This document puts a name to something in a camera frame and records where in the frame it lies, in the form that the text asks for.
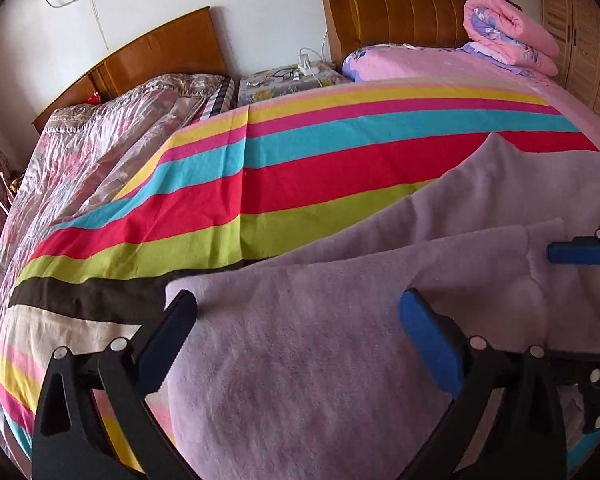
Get mauve sweatpants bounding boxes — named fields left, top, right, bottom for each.
left=166, top=134, right=600, bottom=479

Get light wood wardrobe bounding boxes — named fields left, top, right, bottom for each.
left=542, top=0, right=600, bottom=117

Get rolled pink floral duvet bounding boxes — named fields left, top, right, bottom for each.
left=462, top=0, right=559, bottom=77

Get pink floral quilt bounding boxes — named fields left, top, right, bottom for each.
left=0, top=74, right=227, bottom=453

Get rainbow striped blanket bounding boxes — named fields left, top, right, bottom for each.
left=0, top=78, right=594, bottom=460

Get pink bed sheet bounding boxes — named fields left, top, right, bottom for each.
left=341, top=44, right=600, bottom=150

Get red object at headboard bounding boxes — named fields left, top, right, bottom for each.
left=87, top=92, right=102, bottom=105

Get plaid checked bed sheet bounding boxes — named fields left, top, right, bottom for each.
left=198, top=77, right=236, bottom=122

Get white power strip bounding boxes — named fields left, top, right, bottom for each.
left=298, top=53, right=321, bottom=77

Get bedside table with cloth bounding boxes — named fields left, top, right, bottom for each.
left=237, top=62, right=351, bottom=107

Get left wooden headboard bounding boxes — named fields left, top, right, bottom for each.
left=32, top=6, right=228, bottom=132

